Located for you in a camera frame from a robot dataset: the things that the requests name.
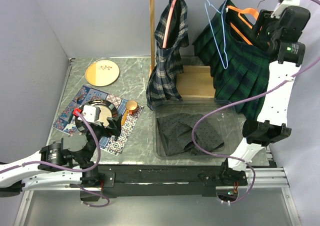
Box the orange plastic hanger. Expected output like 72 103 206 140
225 5 259 45

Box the light blue wire hanger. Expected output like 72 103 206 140
204 0 229 70

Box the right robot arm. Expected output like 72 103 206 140
218 5 311 186

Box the green navy plaid skirt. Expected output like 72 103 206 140
193 0 270 120

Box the blue patterned placemat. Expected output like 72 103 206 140
53 85 144 156

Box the pink hanger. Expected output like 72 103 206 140
162 0 181 49

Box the clear plastic bin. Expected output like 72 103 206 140
152 98 242 161

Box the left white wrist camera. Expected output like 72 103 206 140
73 105 101 123

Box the dark green pen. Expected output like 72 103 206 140
67 108 74 124

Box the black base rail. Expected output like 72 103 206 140
69 164 251 203

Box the copper cup with handle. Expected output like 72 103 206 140
121 100 138 126

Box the navy beige plaid skirt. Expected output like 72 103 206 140
146 0 189 110

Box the black rimmed plate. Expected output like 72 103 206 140
79 99 118 127

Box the beige round plate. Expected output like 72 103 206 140
85 60 120 87

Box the wooden clothes rack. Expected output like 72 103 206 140
149 0 215 99

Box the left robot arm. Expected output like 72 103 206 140
0 115 122 198

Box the dark grey dotted skirt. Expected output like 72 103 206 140
156 113 225 157

